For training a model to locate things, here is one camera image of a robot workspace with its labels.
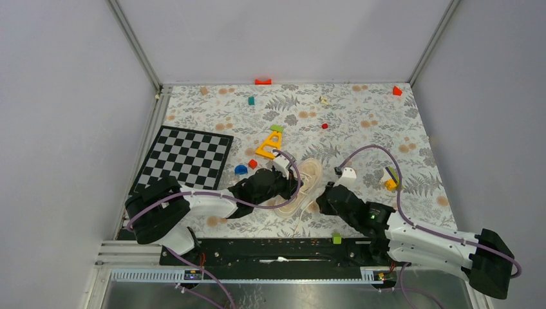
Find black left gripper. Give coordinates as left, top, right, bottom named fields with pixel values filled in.
left=253, top=166, right=303, bottom=206

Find beige sneaker with laces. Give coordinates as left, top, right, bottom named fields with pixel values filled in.
left=274, top=158, right=323, bottom=236

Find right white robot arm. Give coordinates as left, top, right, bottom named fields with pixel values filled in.
left=316, top=183, right=514, bottom=299

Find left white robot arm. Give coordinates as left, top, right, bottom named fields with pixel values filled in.
left=125, top=168, right=303, bottom=265

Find red cube block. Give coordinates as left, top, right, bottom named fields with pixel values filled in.
left=248, top=159, right=258, bottom=169

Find blue toy piece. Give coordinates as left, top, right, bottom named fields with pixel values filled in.
left=234, top=165, right=248, bottom=175

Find lime green cube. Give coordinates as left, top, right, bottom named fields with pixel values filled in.
left=332, top=232, right=343, bottom=245

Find black white checkerboard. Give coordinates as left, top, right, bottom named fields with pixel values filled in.
left=129, top=126, right=234, bottom=196

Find floral patterned table mat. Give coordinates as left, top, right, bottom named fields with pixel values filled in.
left=162, top=84, right=456, bottom=229

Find orange arch block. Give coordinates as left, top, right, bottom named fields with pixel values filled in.
left=254, top=79, right=272, bottom=86

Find red wedge block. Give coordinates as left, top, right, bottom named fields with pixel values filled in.
left=392, top=86, right=403, bottom=96

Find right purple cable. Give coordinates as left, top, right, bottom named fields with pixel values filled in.
left=334, top=144, right=522, bottom=279

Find purple cable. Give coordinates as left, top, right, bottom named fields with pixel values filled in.
left=334, top=144, right=522, bottom=279
left=126, top=149, right=303, bottom=309

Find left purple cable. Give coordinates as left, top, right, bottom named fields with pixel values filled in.
left=126, top=149, right=303, bottom=309

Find yellow triangular toy frame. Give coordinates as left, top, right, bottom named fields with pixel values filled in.
left=255, top=131, right=282, bottom=160

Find green block on frame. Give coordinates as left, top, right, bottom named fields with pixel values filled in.
left=270, top=125, right=284, bottom=133

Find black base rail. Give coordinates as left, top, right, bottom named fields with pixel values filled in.
left=183, top=238, right=402, bottom=272

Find white slotted cable duct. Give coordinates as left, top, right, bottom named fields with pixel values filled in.
left=111, top=267, right=384, bottom=285

